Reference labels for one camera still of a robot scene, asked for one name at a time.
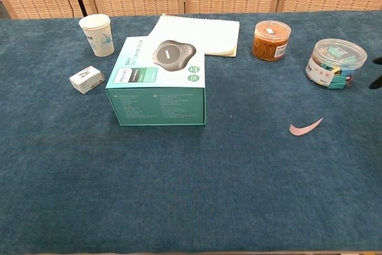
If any white paper cup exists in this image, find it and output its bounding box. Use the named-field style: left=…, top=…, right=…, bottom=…
left=78, top=14, right=116, bottom=57

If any blue table cloth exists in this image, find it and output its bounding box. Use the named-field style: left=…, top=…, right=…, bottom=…
left=0, top=11, right=382, bottom=254

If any white spiral notepad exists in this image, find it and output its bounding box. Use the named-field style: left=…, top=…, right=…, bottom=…
left=145, top=13, right=241, bottom=58

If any teal speaker product box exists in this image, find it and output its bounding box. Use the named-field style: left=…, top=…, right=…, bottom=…
left=105, top=36, right=207, bottom=127

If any pink paper strip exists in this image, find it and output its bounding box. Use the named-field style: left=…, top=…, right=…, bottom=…
left=288, top=117, right=324, bottom=137

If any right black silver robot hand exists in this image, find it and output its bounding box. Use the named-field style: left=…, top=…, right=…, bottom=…
left=369, top=56, right=382, bottom=90

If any clear jar of binder clips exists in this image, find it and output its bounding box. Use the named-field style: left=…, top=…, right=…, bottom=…
left=304, top=38, right=368, bottom=90

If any clear jar of rubber bands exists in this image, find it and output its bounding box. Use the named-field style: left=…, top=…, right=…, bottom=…
left=252, top=20, right=292, bottom=62

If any small white cardboard box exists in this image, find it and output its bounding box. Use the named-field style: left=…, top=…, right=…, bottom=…
left=69, top=65, right=105, bottom=95

